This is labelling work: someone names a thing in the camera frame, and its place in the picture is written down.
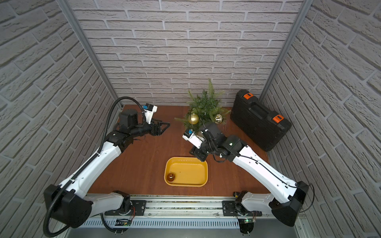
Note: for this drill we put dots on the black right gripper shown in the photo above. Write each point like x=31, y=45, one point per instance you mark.
x=195, y=151

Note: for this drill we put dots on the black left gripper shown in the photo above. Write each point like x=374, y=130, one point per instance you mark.
x=154, y=128

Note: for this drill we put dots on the matte gold ball ornament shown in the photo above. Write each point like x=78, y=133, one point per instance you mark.
x=193, y=119

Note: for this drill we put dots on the shiny gold ball ornament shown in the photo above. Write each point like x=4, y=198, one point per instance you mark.
x=218, y=119

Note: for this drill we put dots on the shiny brown ball ornament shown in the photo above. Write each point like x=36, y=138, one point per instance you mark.
x=170, y=177

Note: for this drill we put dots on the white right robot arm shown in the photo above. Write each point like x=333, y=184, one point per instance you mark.
x=286, y=196

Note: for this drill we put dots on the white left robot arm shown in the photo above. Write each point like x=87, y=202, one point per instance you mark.
x=69, y=202

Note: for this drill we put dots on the small green christmas tree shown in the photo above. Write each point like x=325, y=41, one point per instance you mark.
x=206, y=106

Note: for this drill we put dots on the yellow plastic tray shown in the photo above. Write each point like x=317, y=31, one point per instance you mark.
x=189, y=171

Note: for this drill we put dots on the black plastic tool case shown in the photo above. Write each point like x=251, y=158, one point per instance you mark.
x=262, y=125

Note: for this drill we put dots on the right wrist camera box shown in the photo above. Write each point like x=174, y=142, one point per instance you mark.
x=190, y=136

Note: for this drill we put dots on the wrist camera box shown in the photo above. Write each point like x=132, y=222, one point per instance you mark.
x=190, y=136
x=149, y=110

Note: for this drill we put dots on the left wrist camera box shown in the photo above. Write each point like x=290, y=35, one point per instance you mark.
x=149, y=110

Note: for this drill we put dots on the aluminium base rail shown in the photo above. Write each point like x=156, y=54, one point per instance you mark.
x=184, y=212

